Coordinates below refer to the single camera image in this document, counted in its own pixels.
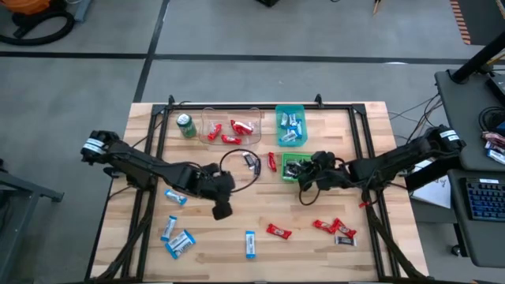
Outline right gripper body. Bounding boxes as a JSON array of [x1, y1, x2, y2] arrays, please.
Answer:
[[298, 167, 352, 192]]

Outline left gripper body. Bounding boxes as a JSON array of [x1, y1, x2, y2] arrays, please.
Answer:
[[196, 163, 237, 200]]

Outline spare red candy wrapper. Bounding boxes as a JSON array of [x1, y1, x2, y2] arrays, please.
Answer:
[[481, 131, 505, 148]]

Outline spare blue candy wrapper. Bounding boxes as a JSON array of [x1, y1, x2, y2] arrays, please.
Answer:
[[485, 140, 505, 166]]

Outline green plastic basket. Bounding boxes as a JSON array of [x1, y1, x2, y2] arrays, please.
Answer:
[[280, 152, 321, 184]]

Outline teal plastic bin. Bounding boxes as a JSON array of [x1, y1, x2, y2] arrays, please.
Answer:
[[275, 104, 309, 148]]

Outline clear plastic bin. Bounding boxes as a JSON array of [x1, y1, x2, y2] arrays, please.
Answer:
[[199, 106, 264, 146]]

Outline green Sprite can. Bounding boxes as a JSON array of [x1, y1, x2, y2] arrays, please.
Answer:
[[176, 113, 198, 139]]

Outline white paper sheet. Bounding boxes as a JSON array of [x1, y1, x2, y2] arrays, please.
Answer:
[[410, 157, 451, 209]]

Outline grey desk top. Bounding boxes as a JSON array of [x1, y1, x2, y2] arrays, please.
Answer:
[[434, 69, 505, 173]]

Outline backlit black keyboard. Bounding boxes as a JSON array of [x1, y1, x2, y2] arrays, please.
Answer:
[[465, 177, 505, 222]]

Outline grey keyboard desk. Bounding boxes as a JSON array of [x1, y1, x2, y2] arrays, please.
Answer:
[[447, 169, 505, 269]]

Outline grey metal cart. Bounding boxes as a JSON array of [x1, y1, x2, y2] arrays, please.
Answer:
[[0, 157, 65, 284]]

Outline black pole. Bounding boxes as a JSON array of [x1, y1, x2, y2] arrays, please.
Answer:
[[451, 31, 505, 84]]

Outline black device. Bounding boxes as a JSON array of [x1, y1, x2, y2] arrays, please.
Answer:
[[484, 72, 505, 107]]

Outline grey power strip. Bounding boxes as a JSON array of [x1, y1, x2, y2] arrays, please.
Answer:
[[73, 0, 94, 23]]

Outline dark mat striped edge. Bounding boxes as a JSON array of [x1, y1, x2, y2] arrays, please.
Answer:
[[449, 0, 505, 47]]

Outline orange vacuum cleaner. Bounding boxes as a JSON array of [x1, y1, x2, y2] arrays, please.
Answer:
[[7, 0, 68, 39]]

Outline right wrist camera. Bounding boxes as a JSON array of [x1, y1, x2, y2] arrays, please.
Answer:
[[311, 151, 336, 169]]

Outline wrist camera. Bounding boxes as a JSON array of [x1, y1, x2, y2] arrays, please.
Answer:
[[311, 151, 336, 169], [212, 198, 234, 221]]

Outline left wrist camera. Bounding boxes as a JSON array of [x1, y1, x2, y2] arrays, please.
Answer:
[[212, 198, 234, 221]]

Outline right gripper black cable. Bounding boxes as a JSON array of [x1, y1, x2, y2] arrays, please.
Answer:
[[298, 181, 323, 206]]

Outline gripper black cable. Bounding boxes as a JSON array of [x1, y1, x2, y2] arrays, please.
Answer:
[[298, 181, 323, 206], [219, 148, 262, 194]]

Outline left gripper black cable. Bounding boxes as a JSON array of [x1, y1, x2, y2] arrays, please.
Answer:
[[219, 148, 262, 194]]

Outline black aluminium frame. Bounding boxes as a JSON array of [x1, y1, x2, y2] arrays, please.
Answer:
[[84, 94, 431, 284]]

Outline black floor cables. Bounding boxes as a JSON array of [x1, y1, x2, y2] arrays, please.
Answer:
[[388, 92, 455, 159]]

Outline black coiled cable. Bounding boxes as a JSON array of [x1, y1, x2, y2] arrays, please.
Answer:
[[478, 106, 505, 133]]

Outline black vacuum hose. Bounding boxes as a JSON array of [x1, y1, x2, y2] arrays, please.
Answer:
[[0, 9, 76, 47]]

